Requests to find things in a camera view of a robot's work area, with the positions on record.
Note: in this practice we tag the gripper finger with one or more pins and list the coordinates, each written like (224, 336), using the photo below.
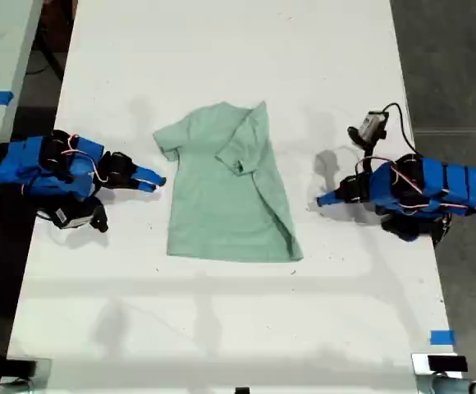
(336, 200)
(338, 191)
(145, 173)
(141, 185)

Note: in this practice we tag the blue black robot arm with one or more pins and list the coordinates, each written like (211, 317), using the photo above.
(24, 164)
(447, 180)

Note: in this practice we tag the pale green T-shirt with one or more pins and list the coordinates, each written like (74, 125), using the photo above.
(221, 205)

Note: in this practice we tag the white side table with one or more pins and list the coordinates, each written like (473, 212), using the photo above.
(0, 49)

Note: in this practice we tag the short blue tape strip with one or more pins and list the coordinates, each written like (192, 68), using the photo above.
(442, 337)

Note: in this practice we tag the shiny metal plate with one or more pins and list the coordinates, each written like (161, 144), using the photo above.
(419, 364)

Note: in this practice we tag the small black box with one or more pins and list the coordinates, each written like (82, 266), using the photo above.
(447, 363)

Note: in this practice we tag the grey box with black block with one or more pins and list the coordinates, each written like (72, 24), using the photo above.
(24, 368)

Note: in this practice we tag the short black camera stalk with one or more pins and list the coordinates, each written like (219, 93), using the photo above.
(99, 217)
(359, 137)

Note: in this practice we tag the black camera box white label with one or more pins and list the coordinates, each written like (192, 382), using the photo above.
(71, 216)

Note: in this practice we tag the grey black camera box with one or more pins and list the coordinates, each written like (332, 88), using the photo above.
(372, 125)

